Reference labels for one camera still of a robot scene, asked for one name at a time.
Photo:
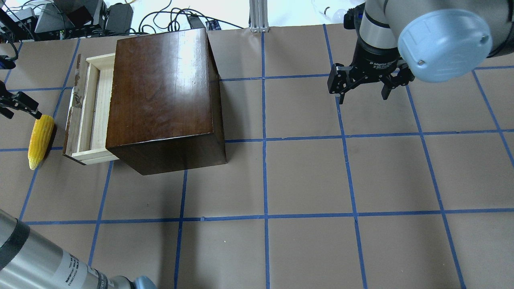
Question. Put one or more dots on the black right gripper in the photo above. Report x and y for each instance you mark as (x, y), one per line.
(374, 59)

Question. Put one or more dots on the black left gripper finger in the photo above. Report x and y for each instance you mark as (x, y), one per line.
(21, 101)

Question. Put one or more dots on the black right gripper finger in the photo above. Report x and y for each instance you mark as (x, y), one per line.
(5, 101)

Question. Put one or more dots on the yellow plastic corn cob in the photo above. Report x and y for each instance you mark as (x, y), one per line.
(40, 138)

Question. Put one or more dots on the wooden drawer with white handle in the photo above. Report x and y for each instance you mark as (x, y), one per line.
(89, 109)

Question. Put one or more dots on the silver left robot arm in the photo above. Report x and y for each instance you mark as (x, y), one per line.
(31, 261)

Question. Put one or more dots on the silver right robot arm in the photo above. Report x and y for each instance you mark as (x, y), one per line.
(436, 44)

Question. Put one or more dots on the dark wooden drawer cabinet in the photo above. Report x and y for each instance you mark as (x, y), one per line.
(165, 110)

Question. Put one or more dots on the black power adapter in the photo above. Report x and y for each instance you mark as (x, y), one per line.
(119, 18)

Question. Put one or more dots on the aluminium frame post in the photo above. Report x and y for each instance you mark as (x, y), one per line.
(258, 12)

